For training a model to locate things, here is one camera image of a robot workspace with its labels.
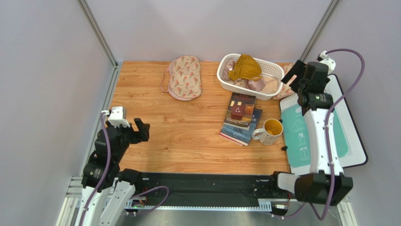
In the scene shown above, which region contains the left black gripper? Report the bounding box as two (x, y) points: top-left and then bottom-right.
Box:
(106, 117), (150, 161)

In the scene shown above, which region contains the floral mesh laundry bag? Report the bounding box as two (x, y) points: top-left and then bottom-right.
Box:
(272, 63), (297, 100)

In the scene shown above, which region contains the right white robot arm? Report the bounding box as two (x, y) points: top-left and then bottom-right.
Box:
(273, 60), (353, 206)

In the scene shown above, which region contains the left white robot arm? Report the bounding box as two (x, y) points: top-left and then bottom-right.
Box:
(75, 118), (150, 226)

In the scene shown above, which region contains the pink satin bra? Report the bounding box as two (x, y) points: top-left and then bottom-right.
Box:
(222, 60), (278, 94)

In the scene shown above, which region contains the mustard yellow bra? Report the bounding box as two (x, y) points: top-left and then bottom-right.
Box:
(228, 54), (262, 81)

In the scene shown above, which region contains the white plastic basket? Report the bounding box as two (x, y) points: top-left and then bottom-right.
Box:
(217, 54), (284, 100)

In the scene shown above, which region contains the teal folding board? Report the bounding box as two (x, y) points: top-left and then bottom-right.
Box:
(281, 105), (349, 168)

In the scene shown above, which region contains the white mug yellow inside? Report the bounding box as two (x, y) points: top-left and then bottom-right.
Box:
(251, 119), (283, 145)

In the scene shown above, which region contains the dark brown book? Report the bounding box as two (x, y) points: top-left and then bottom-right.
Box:
(223, 92), (256, 130)

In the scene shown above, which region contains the blue book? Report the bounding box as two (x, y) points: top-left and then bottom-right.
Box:
(218, 108), (263, 146)

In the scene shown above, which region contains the white tray black rim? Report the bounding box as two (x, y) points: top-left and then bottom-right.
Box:
(279, 94), (368, 176)

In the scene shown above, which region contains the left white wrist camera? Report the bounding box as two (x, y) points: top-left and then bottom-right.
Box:
(108, 106), (131, 128)

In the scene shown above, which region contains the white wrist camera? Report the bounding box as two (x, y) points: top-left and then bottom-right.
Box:
(108, 106), (131, 128)
(317, 51), (336, 74)

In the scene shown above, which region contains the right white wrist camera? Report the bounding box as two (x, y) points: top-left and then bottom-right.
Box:
(317, 51), (336, 74)

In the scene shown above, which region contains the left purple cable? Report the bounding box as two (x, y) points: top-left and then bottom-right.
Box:
(77, 111), (170, 226)

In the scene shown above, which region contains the purple cable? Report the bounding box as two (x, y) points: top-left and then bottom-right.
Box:
(271, 48), (366, 221)
(77, 111), (170, 226)

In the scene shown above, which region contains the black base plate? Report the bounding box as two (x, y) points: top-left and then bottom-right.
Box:
(135, 172), (289, 207)

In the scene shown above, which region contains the aluminium frame rail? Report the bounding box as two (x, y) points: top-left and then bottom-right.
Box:
(56, 175), (358, 226)

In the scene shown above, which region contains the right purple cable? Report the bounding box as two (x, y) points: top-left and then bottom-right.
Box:
(271, 48), (366, 221)

